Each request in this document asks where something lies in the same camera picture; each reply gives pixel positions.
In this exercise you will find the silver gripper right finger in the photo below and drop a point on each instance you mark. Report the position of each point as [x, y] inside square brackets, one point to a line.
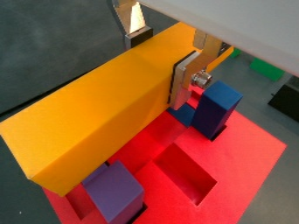
[188, 70]

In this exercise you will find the purple U block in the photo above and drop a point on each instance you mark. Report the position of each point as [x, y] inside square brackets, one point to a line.
[115, 192]

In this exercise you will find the green arch block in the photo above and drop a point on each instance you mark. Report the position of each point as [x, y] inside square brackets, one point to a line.
[259, 67]

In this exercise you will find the dark blue U block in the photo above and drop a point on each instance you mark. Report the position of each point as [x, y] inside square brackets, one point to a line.
[216, 104]

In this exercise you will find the yellow rectangular block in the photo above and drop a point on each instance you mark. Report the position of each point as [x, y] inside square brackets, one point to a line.
[66, 135]

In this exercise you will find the red slotted board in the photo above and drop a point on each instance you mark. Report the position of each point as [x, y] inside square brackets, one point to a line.
[199, 181]

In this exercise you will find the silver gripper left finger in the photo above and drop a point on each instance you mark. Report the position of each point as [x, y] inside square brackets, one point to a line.
[130, 15]

